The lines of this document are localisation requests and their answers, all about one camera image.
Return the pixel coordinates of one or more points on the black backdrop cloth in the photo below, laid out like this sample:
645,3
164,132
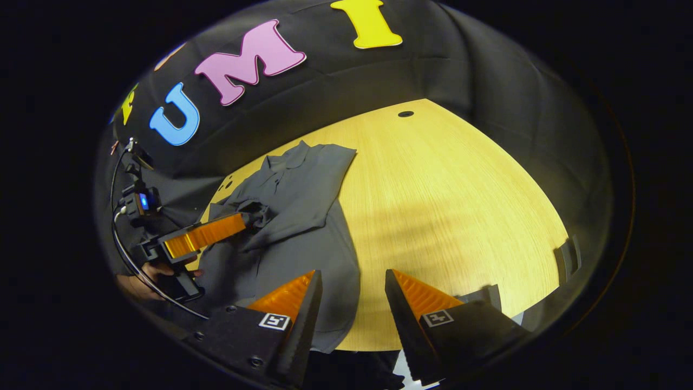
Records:
487,81

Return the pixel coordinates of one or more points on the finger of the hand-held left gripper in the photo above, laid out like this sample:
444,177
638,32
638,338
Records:
206,235

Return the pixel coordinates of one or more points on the grey collared shirt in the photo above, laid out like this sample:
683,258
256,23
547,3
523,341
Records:
303,216

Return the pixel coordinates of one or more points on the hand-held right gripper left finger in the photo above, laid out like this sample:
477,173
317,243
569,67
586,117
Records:
300,330

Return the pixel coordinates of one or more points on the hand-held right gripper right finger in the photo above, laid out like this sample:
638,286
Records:
406,330

